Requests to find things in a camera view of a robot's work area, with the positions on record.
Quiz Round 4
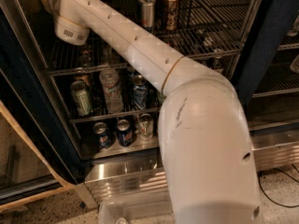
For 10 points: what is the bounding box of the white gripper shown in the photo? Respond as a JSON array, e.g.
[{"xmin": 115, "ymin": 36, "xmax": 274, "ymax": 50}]
[{"xmin": 40, "ymin": 0, "xmax": 78, "ymax": 17}]

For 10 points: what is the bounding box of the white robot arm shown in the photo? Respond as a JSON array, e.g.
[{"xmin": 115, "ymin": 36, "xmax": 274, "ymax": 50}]
[{"xmin": 41, "ymin": 0, "xmax": 263, "ymax": 224}]

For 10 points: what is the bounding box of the green can middle shelf left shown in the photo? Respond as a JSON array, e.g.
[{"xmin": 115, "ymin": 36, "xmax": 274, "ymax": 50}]
[{"xmin": 70, "ymin": 80, "xmax": 92, "ymax": 117}]

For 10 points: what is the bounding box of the silver blue energy drink can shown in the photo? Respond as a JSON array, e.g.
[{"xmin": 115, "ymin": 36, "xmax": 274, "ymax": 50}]
[{"xmin": 138, "ymin": 0, "xmax": 156, "ymax": 33}]

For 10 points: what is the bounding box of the brown gold tall can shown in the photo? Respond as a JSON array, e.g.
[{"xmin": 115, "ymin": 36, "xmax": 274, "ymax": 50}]
[{"xmin": 163, "ymin": 0, "xmax": 180, "ymax": 31}]

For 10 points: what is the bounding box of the blue white striped can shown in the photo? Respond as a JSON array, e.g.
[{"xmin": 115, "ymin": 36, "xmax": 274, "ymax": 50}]
[{"xmin": 133, "ymin": 75, "xmax": 148, "ymax": 109}]

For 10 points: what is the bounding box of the blue pepsi can left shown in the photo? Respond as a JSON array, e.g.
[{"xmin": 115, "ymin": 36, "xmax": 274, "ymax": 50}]
[{"xmin": 93, "ymin": 122, "xmax": 111, "ymax": 148}]

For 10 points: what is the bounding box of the blue pepsi can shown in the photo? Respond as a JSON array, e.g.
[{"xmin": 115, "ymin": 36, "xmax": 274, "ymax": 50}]
[
  {"xmin": 117, "ymin": 119, "xmax": 133, "ymax": 147},
  {"xmin": 93, "ymin": 122, "xmax": 111, "ymax": 148}
]

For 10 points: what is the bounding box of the blue pepsi can right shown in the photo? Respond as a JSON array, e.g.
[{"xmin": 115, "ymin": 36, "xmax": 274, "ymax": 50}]
[{"xmin": 117, "ymin": 119, "xmax": 133, "ymax": 147}]

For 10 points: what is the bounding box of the open glass fridge door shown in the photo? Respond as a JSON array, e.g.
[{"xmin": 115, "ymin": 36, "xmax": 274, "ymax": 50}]
[{"xmin": 0, "ymin": 12, "xmax": 78, "ymax": 213}]

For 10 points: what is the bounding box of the white green can bottom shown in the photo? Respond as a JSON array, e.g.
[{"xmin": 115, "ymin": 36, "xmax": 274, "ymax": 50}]
[{"xmin": 138, "ymin": 114, "xmax": 153, "ymax": 141}]

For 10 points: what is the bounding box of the stainless steel fridge grille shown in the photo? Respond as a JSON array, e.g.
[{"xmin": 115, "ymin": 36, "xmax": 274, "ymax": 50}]
[{"xmin": 85, "ymin": 130, "xmax": 299, "ymax": 203}]

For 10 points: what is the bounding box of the clear plastic water bottle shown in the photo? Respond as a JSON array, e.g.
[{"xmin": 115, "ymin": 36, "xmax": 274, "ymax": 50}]
[{"xmin": 99, "ymin": 68, "xmax": 123, "ymax": 113}]

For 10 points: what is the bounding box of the dark bottle white label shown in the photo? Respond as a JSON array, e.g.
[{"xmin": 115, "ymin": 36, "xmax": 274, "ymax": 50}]
[{"xmin": 212, "ymin": 59, "xmax": 223, "ymax": 74}]

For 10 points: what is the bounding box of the clear plastic bin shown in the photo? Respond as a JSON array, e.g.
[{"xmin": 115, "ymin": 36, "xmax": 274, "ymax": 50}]
[{"xmin": 98, "ymin": 195, "xmax": 176, "ymax": 224}]

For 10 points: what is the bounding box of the middle wire fridge shelf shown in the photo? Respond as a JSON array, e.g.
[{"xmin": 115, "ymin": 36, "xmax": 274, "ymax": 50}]
[{"xmin": 70, "ymin": 107, "xmax": 161, "ymax": 124}]

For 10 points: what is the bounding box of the wire fridge shelf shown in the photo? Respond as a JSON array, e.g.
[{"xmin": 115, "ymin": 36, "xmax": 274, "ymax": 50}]
[
  {"xmin": 70, "ymin": 107, "xmax": 161, "ymax": 124},
  {"xmin": 49, "ymin": 0, "xmax": 251, "ymax": 76}
]

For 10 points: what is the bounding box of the top wire fridge shelf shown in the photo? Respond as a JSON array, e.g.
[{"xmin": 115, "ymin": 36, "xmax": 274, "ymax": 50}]
[{"xmin": 49, "ymin": 0, "xmax": 251, "ymax": 76}]

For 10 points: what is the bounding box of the black floor cable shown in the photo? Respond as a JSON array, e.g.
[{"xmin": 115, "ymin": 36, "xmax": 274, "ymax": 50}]
[{"xmin": 257, "ymin": 163, "xmax": 299, "ymax": 209}]

